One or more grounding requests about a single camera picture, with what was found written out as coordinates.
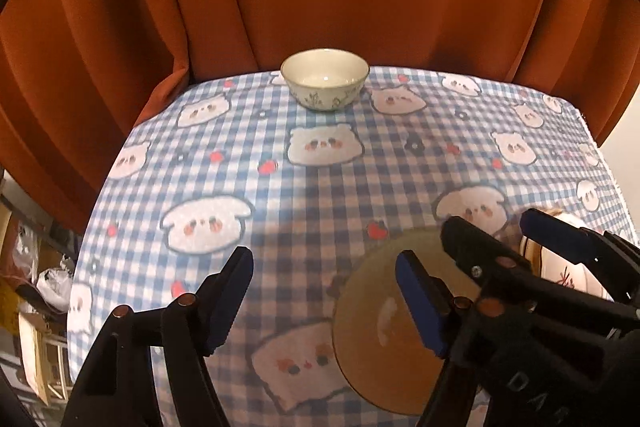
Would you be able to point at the blue checkered printed tablecloth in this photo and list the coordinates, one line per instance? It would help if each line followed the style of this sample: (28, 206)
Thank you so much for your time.
(300, 207)

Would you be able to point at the white plastic bag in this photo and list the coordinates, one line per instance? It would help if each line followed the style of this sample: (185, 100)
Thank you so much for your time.
(52, 282)

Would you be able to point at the white floral cup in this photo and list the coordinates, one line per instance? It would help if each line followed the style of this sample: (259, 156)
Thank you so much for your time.
(555, 267)

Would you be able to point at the wooden shelf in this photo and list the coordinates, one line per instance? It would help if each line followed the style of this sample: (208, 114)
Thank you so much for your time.
(35, 357)

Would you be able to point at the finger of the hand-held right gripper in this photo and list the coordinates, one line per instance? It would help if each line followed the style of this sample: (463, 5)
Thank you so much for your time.
(480, 252)
(555, 234)

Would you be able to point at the brown round plate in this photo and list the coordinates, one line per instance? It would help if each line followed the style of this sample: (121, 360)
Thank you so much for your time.
(370, 357)

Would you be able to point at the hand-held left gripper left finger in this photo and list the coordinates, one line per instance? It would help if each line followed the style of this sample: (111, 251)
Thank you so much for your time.
(230, 302)

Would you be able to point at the white floral bowl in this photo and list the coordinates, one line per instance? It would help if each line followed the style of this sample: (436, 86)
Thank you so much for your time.
(325, 72)

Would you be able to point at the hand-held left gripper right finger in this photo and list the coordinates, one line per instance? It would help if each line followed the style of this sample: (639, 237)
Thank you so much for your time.
(420, 307)

